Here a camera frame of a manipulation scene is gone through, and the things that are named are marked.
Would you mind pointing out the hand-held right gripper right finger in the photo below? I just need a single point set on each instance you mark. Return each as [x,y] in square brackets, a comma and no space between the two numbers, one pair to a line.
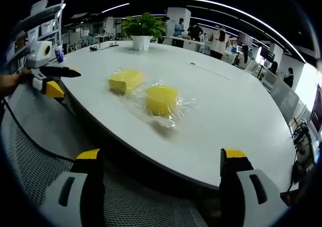
[251,191]

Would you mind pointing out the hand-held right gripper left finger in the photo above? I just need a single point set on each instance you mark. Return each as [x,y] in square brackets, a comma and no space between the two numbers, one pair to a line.
[75,186]

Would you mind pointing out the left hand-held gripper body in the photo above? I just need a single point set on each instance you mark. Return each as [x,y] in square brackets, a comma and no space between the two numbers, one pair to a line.
[37,52]

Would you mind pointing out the person's left hand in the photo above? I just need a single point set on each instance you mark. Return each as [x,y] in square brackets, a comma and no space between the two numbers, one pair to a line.
[23,74]

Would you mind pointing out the blue printed cup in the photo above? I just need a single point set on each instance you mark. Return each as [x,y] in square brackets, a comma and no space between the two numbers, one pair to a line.
[60,55]

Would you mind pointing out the white storage shelf rack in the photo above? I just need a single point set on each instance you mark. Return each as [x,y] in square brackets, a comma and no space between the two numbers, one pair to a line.
[42,20]

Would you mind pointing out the grey mesh chair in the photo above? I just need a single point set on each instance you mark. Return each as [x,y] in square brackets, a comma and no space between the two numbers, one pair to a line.
[125,201]

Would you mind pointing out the white faceted plant pot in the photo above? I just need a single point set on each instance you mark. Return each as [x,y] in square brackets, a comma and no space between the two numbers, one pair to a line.
[141,43]

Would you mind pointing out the green potted plant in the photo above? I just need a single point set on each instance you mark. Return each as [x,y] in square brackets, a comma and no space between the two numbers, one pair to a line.
[143,25]

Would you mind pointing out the dark monitor screen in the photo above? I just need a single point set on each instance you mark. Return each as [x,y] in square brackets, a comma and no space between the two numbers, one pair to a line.
[316,111]

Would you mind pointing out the grey desk partition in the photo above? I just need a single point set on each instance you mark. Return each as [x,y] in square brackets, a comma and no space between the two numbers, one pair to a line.
[284,93]

